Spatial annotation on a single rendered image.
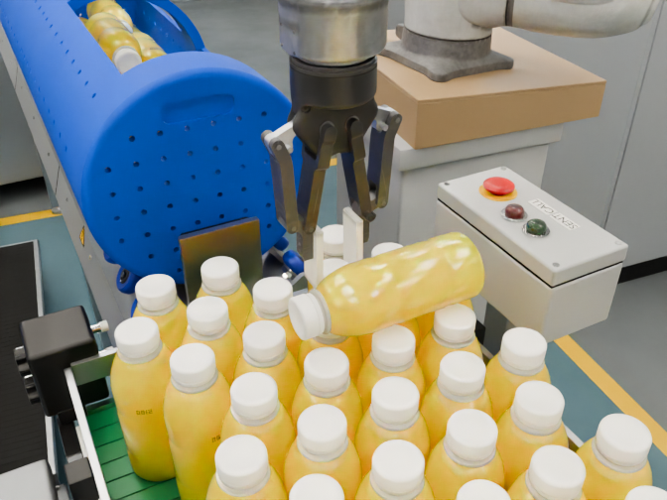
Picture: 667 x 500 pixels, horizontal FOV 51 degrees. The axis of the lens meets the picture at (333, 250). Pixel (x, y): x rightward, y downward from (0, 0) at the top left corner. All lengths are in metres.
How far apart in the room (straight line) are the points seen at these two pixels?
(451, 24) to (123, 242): 0.65
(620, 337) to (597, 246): 1.69
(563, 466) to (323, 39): 0.37
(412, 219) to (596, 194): 1.26
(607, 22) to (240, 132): 0.61
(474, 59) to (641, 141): 1.18
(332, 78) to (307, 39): 0.04
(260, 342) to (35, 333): 0.28
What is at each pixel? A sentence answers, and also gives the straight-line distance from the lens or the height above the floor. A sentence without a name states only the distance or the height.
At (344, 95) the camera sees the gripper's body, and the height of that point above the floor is 1.28.
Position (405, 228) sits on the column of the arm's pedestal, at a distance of 1.23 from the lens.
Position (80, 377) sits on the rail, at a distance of 0.81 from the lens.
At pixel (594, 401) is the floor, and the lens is 2.19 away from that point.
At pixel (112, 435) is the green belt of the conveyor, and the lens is 0.82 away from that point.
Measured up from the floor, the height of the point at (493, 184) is 1.11.
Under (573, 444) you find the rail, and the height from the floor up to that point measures 0.98.
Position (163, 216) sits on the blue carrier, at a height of 1.07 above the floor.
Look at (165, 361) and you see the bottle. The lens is 0.67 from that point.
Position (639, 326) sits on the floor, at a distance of 2.51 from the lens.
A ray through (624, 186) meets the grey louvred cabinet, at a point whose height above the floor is 0.42.
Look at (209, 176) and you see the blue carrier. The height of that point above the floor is 1.10.
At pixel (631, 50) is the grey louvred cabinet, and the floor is 0.85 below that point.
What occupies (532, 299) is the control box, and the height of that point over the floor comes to 1.05.
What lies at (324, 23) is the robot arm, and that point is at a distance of 0.56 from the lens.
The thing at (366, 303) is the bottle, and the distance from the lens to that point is 0.59.
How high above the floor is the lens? 1.50
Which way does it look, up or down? 34 degrees down
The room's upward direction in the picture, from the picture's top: straight up
